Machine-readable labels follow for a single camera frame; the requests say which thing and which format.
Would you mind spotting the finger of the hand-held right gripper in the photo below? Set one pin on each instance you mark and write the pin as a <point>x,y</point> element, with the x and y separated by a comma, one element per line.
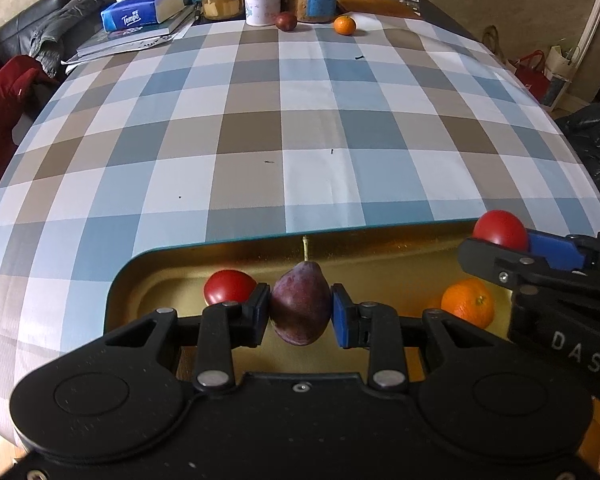
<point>500,260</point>
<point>555,251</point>

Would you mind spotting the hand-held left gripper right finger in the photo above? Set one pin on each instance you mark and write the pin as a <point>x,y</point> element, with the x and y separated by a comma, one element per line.
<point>341,321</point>

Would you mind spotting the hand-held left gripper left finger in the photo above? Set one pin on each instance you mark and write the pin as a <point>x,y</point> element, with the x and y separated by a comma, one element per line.
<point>260,312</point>

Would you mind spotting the red tomato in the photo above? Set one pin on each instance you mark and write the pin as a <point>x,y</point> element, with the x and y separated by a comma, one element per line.
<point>500,230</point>
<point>227,285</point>

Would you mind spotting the orange mandarin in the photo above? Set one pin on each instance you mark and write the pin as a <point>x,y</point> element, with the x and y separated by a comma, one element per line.
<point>467,302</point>
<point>344,25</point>

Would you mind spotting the gold tin tray blue rim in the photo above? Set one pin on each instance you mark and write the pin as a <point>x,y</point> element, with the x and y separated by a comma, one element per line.
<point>380,270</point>

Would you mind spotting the black plastic bag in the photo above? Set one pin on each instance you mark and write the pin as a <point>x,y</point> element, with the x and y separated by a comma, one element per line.
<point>595,160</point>

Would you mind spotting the white paper bag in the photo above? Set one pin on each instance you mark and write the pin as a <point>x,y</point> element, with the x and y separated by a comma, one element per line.
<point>560,77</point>

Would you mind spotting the red shopping bag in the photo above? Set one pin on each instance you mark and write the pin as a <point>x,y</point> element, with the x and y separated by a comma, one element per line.
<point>532,77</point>

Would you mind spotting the checkered tablecloth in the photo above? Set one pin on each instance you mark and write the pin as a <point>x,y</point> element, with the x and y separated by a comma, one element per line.
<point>230,135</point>

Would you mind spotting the stack of books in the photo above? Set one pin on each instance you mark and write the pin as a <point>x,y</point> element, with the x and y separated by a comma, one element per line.
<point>130,40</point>

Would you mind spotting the white papers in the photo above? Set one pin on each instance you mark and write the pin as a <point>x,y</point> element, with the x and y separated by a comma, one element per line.
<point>95,57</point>

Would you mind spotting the dark red cloth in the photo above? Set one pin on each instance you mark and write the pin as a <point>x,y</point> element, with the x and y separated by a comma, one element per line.
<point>10,105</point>

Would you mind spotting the blue tissue pack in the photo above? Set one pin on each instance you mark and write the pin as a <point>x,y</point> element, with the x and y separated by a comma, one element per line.
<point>135,12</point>

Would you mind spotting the grey jacket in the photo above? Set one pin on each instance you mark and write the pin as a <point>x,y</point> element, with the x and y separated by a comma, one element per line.
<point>65,25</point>

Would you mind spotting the black leather sofa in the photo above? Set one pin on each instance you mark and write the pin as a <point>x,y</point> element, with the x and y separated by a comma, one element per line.
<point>15,30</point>

